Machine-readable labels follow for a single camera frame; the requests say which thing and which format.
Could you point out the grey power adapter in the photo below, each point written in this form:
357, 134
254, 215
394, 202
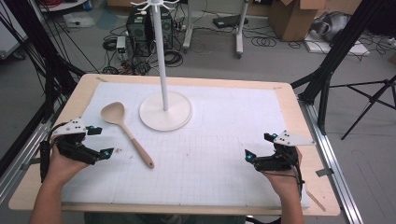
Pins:
121, 43

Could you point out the metal bracket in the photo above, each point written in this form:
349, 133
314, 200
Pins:
29, 163
323, 172

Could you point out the white stand leg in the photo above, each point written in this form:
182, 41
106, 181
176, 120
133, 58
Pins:
187, 37
239, 43

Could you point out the white panel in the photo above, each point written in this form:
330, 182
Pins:
9, 34

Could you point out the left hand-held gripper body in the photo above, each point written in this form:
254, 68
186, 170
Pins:
73, 146

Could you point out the thin wooden stick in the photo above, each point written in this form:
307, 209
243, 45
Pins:
316, 201

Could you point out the white hook rack stand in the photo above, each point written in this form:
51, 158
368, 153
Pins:
165, 115

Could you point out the person's right hand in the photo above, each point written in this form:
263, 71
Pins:
288, 183

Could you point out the black computer tower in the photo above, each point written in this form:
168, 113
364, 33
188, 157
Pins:
137, 34

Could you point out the round white table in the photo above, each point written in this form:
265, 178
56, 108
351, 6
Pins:
62, 7

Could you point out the white board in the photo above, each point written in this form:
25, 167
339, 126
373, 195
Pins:
358, 49

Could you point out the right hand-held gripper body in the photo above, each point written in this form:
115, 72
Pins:
280, 161

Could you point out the person's left hand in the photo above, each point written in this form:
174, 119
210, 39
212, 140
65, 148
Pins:
63, 169

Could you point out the grey bag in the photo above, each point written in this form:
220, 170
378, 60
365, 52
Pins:
333, 26

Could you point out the black tripod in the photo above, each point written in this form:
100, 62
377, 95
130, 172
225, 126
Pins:
372, 99

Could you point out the aluminium rail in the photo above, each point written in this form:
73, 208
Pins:
342, 193
18, 168

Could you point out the cardboard box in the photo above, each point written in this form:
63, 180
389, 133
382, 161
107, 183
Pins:
289, 21

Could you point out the white grid mat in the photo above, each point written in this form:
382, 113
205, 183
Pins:
202, 155

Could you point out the black frame strut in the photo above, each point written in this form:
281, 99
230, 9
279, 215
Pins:
336, 53
40, 46

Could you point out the beige spoon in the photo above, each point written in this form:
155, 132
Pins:
113, 113

